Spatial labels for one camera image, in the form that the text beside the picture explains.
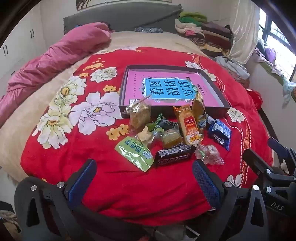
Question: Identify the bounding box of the window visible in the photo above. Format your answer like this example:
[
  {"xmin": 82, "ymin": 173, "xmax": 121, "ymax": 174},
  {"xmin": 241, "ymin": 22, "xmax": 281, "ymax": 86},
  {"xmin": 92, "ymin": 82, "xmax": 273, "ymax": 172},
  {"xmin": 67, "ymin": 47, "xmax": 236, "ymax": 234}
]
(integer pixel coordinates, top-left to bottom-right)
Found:
[{"xmin": 259, "ymin": 9, "xmax": 296, "ymax": 81}]

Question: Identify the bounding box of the grey headboard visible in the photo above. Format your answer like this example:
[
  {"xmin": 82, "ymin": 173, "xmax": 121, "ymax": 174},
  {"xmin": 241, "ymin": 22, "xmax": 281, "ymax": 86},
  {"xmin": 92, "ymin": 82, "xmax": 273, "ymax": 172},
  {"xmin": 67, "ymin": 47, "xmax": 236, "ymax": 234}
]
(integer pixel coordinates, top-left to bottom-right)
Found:
[{"xmin": 63, "ymin": 2, "xmax": 183, "ymax": 35}]

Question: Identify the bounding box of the wall painting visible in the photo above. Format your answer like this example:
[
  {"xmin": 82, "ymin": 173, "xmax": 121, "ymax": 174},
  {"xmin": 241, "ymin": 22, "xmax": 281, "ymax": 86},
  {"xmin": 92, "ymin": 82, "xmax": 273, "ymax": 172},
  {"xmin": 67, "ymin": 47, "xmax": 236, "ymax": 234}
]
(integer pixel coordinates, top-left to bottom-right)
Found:
[{"xmin": 76, "ymin": 0, "xmax": 167, "ymax": 11}]

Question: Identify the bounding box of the clear candied fruit packet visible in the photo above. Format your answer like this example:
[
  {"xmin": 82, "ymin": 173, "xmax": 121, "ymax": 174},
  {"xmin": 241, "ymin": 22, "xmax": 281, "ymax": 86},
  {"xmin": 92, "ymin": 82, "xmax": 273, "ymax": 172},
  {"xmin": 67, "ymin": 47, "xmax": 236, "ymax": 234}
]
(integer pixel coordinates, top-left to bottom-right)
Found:
[{"xmin": 194, "ymin": 144, "xmax": 225, "ymax": 165}]

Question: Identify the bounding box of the pink quilt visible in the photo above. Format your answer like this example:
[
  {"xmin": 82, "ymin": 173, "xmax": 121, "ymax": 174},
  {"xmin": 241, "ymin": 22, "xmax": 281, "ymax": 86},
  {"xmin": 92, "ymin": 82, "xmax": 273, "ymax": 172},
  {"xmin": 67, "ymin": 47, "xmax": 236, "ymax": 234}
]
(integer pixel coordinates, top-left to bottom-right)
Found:
[{"xmin": 0, "ymin": 22, "xmax": 111, "ymax": 128}]

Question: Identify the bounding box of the purple cloth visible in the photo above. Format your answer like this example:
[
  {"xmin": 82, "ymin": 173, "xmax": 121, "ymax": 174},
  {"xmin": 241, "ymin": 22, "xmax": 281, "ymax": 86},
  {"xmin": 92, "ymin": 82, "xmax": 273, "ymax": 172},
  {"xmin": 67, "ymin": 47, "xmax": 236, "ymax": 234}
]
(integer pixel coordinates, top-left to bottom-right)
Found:
[{"xmin": 265, "ymin": 46, "xmax": 277, "ymax": 63}]

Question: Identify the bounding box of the dark patterned clothing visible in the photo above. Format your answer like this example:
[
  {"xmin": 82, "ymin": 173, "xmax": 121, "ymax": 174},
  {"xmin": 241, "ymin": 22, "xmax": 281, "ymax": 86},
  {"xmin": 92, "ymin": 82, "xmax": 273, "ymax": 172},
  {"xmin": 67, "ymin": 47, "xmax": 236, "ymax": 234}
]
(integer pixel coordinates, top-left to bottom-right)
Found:
[{"xmin": 0, "ymin": 202, "xmax": 22, "ymax": 241}]

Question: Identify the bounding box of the brown pastry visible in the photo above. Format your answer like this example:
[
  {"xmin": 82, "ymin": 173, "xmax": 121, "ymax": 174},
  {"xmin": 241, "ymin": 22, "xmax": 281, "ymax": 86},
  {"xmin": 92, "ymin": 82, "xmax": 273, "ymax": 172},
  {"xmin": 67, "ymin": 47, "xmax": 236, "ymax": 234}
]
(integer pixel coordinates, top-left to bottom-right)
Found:
[{"xmin": 122, "ymin": 97, "xmax": 152, "ymax": 131}]

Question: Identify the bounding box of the white wardrobe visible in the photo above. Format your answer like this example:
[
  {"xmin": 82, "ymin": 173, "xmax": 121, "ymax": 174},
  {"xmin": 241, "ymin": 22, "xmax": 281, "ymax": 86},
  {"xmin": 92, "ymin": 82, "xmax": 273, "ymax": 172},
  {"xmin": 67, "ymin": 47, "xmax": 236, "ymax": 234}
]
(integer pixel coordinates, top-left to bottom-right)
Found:
[{"xmin": 0, "ymin": 0, "xmax": 67, "ymax": 77}]

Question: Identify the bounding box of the beige bed sheet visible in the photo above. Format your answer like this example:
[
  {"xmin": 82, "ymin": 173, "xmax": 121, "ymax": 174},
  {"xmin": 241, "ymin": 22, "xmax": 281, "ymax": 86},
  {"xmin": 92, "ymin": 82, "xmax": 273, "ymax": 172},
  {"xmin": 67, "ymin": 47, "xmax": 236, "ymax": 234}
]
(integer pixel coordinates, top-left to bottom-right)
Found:
[{"xmin": 0, "ymin": 30, "xmax": 218, "ymax": 183}]

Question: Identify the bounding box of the brown chocolate bar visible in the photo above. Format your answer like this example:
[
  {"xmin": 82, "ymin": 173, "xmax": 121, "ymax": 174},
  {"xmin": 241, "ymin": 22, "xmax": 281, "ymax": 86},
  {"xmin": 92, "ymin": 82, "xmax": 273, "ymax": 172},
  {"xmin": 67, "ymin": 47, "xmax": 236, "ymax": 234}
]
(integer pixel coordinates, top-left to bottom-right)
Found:
[{"xmin": 153, "ymin": 144, "xmax": 197, "ymax": 168}]

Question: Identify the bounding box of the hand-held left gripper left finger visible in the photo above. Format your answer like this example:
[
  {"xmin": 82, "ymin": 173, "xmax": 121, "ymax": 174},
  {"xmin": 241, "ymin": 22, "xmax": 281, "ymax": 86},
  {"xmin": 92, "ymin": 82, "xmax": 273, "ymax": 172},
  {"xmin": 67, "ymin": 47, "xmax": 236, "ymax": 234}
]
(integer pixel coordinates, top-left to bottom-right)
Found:
[{"xmin": 14, "ymin": 159, "xmax": 97, "ymax": 241}]

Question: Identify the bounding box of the orange rice cracker packet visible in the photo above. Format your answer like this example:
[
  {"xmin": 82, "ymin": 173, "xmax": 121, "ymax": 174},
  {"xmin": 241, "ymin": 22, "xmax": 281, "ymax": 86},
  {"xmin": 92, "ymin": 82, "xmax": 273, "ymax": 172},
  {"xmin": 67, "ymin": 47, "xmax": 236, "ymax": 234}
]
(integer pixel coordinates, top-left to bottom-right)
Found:
[{"xmin": 173, "ymin": 104, "xmax": 204, "ymax": 146}]

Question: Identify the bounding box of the light green snack packet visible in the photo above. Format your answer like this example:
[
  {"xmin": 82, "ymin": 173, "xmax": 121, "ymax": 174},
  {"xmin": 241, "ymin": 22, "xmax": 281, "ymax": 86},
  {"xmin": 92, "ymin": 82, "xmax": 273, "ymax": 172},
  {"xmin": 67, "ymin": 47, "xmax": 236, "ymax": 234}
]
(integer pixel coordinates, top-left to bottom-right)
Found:
[{"xmin": 115, "ymin": 137, "xmax": 154, "ymax": 172}]

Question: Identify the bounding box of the dark shallow box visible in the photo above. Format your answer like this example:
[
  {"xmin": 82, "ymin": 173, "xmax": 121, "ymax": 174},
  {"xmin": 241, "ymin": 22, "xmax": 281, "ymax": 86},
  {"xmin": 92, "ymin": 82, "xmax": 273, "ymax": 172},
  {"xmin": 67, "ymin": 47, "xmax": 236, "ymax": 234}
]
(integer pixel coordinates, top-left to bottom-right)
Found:
[{"xmin": 118, "ymin": 65, "xmax": 231, "ymax": 119}]

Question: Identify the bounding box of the dark patterned pillow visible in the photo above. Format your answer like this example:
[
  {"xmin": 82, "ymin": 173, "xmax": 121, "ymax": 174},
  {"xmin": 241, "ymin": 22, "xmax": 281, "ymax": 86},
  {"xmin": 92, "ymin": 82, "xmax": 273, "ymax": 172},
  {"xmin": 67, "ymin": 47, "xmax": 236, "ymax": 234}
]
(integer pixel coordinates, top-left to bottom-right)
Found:
[{"xmin": 134, "ymin": 27, "xmax": 163, "ymax": 33}]

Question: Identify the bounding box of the blue snack packet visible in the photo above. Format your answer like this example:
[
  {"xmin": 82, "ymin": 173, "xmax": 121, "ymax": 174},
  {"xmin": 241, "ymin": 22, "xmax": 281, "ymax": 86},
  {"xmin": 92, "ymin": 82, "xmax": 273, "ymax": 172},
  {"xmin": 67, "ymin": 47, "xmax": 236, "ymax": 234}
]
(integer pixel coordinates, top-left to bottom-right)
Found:
[{"xmin": 207, "ymin": 119, "xmax": 232, "ymax": 151}]

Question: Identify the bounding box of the red bag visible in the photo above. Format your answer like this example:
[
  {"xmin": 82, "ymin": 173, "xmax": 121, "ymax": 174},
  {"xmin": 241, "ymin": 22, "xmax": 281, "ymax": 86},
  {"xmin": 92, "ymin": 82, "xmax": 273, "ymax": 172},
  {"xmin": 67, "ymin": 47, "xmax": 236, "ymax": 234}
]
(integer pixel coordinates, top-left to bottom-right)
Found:
[{"xmin": 247, "ymin": 89, "xmax": 263, "ymax": 109}]

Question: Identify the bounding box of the pile of folded clothes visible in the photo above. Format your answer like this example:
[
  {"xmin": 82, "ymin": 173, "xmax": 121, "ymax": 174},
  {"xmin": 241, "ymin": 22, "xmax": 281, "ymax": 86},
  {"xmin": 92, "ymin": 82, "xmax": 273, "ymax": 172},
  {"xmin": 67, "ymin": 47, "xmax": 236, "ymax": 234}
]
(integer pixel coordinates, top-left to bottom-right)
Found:
[{"xmin": 174, "ymin": 11, "xmax": 234, "ymax": 56}]

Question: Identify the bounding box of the yellow pastry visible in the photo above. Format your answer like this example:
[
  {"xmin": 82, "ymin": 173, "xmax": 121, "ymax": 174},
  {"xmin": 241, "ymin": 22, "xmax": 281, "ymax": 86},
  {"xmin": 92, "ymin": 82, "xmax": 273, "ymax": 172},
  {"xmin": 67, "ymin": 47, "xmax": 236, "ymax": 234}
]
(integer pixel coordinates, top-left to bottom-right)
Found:
[{"xmin": 136, "ymin": 125, "xmax": 155, "ymax": 146}]

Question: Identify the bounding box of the cream curtain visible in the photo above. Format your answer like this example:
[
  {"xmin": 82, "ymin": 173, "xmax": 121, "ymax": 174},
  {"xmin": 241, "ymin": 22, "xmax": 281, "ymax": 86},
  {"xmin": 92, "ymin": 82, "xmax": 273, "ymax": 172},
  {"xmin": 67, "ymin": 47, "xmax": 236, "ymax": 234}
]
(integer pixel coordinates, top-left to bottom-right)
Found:
[{"xmin": 229, "ymin": 0, "xmax": 260, "ymax": 64}]

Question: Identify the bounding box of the pink book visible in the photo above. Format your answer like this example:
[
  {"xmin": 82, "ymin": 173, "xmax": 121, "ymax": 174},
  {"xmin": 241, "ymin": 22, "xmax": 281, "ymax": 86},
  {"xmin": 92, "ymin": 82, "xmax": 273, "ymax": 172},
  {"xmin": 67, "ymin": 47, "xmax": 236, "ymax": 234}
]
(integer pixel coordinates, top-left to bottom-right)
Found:
[{"xmin": 124, "ymin": 70, "xmax": 223, "ymax": 108}]

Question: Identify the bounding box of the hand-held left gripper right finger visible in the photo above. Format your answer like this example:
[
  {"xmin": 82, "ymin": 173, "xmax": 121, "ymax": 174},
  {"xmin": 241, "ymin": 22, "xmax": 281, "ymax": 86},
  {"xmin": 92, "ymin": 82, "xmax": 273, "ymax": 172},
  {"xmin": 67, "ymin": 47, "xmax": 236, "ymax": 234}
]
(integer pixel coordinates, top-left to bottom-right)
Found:
[{"xmin": 193, "ymin": 159, "xmax": 269, "ymax": 241}]

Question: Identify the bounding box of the yellow snack packet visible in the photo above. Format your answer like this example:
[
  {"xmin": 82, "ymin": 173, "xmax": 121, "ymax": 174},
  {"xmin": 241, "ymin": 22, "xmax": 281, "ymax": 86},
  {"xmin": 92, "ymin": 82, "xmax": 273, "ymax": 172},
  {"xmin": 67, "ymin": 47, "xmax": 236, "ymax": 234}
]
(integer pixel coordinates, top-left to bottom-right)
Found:
[{"xmin": 191, "ymin": 91, "xmax": 207, "ymax": 130}]

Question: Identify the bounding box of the heap of loose clothes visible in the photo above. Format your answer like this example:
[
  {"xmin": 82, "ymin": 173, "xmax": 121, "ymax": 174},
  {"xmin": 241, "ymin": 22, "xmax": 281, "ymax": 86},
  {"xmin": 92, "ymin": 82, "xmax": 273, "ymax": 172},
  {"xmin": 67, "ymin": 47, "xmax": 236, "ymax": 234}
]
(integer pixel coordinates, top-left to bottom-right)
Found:
[{"xmin": 216, "ymin": 56, "xmax": 250, "ymax": 86}]

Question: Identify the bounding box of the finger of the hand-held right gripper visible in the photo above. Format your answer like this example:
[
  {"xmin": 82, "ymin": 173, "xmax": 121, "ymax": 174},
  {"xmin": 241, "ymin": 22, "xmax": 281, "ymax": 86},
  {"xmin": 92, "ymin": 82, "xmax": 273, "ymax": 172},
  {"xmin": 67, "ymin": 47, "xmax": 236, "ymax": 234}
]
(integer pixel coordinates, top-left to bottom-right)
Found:
[
  {"xmin": 268, "ymin": 137, "xmax": 296, "ymax": 171},
  {"xmin": 242, "ymin": 148, "xmax": 281, "ymax": 183}
]

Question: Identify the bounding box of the green cake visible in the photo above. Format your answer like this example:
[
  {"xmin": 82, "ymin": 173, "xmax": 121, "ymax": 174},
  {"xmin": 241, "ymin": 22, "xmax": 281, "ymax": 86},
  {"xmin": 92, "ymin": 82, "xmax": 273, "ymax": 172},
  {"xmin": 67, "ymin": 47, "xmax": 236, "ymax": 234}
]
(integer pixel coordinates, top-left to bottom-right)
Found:
[{"xmin": 157, "ymin": 128, "xmax": 183, "ymax": 149}]

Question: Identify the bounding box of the red floral blanket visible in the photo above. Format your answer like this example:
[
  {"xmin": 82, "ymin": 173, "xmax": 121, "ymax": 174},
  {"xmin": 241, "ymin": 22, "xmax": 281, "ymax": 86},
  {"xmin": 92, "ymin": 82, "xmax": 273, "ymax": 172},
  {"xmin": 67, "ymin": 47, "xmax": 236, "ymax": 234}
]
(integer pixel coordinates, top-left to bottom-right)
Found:
[{"xmin": 20, "ymin": 46, "xmax": 274, "ymax": 220}]

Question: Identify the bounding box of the dark green snack packet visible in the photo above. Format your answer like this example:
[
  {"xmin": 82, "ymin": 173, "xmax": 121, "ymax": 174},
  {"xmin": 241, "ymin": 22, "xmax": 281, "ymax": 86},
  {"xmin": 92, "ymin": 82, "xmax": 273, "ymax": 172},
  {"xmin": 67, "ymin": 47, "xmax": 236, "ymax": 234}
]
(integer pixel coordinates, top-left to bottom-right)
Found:
[{"xmin": 151, "ymin": 113, "xmax": 178, "ymax": 131}]

